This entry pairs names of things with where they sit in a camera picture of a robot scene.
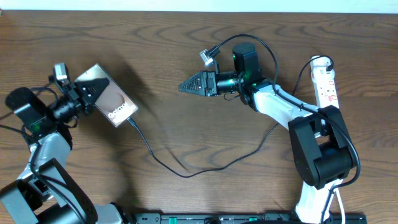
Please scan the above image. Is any Galaxy smartphone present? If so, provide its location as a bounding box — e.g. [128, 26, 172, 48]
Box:
[75, 63, 139, 127]

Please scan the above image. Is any black charger cable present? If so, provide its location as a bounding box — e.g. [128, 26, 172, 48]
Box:
[126, 55, 335, 179]

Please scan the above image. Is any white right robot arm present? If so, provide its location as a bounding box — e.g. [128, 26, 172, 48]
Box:
[178, 42, 360, 223]

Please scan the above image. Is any white power strip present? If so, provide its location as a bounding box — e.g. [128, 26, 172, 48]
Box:
[310, 55, 339, 108]

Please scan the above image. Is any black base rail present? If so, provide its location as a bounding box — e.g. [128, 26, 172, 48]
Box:
[133, 211, 368, 224]

